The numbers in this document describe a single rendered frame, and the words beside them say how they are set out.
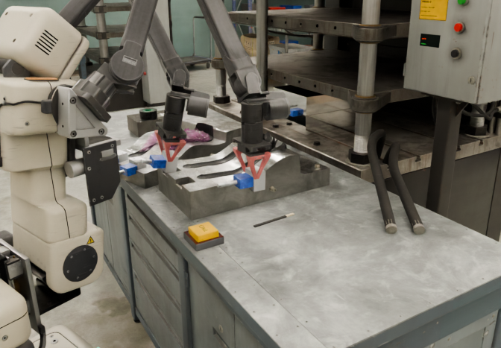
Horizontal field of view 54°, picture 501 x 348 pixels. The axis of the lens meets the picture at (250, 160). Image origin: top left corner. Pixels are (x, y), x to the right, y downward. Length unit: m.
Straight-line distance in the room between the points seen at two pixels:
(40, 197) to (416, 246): 0.96
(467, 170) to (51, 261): 1.71
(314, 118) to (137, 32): 1.20
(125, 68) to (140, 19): 0.14
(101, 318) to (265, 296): 1.45
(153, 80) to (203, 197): 4.58
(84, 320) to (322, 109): 1.44
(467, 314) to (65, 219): 1.01
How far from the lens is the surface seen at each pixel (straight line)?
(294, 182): 1.57
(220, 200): 1.44
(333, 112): 2.32
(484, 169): 2.44
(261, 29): 2.42
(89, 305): 2.56
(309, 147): 2.08
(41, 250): 1.43
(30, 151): 1.31
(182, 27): 9.29
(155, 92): 5.96
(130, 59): 1.19
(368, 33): 1.78
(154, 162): 1.51
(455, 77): 1.73
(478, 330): 1.39
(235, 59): 1.28
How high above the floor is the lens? 1.44
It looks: 20 degrees down
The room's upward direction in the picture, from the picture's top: 1 degrees counter-clockwise
